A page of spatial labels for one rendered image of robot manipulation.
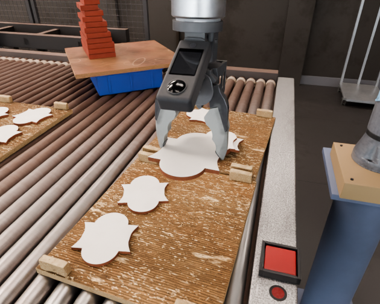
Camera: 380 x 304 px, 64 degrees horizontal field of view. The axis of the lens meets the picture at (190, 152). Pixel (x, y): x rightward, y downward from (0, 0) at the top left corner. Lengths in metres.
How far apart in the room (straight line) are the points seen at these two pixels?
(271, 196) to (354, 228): 0.38
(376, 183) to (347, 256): 0.34
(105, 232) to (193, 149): 0.28
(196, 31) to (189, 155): 0.19
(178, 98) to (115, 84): 1.06
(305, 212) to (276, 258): 1.58
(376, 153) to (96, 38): 1.22
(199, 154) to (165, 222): 0.24
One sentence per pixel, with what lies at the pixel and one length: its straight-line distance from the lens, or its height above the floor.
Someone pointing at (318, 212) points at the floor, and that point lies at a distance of 2.27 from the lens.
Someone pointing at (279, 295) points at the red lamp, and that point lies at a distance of 0.63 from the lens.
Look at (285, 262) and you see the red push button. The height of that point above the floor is 0.93.
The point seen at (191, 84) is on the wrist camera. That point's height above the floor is 1.29.
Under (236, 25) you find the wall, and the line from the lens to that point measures 4.47.
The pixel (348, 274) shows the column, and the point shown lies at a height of 0.50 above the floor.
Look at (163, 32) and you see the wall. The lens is 4.74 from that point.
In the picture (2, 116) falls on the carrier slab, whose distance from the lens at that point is 1.33.
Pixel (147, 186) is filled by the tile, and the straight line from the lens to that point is 0.78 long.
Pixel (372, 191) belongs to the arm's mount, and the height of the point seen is 0.91.
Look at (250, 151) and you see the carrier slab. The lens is 0.95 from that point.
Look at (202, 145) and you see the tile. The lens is 0.52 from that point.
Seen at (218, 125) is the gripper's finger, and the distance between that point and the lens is 0.47.
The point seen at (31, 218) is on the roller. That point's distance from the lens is 0.82.
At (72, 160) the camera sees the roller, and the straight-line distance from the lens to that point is 0.99.
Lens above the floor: 1.42
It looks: 32 degrees down
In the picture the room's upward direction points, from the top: straight up
